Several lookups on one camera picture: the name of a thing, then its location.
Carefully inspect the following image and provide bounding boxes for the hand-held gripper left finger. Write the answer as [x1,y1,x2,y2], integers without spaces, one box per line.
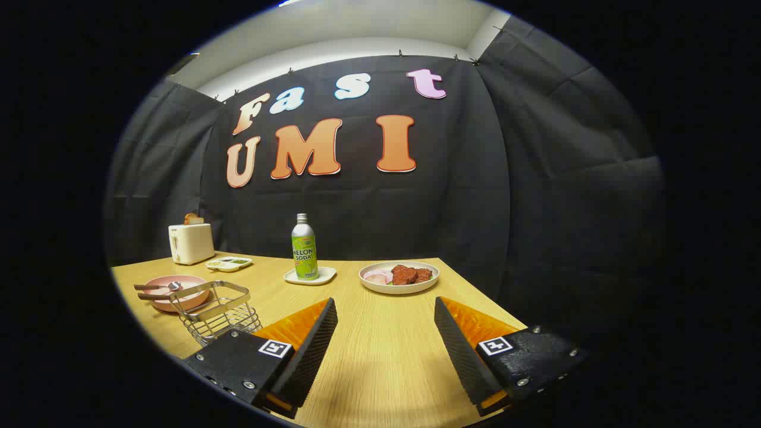
[181,297,338,420]

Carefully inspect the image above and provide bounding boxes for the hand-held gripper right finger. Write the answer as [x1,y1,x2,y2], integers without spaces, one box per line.
[434,296,589,417]

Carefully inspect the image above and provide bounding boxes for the small white square plate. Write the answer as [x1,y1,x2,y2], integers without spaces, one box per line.
[284,266,337,286]

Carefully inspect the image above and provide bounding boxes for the white oval food bowl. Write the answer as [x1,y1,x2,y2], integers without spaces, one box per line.
[359,261,441,295]

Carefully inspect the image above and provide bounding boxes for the red meat pieces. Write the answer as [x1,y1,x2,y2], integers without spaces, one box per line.
[391,265,433,286]

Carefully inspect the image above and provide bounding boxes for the green soda bottle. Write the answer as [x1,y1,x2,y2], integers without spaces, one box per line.
[291,213,319,281]

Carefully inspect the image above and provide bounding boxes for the white divided snack dish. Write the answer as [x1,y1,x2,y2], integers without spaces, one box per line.
[205,256,253,273]

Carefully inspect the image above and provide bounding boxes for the pink round plate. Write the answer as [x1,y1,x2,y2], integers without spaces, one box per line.
[144,275,210,313]

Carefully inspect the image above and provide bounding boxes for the cream white toaster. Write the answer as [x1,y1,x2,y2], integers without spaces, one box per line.
[168,223,215,266]

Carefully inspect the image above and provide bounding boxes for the metal wire basket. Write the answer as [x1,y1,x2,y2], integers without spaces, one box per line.
[168,281,263,347]

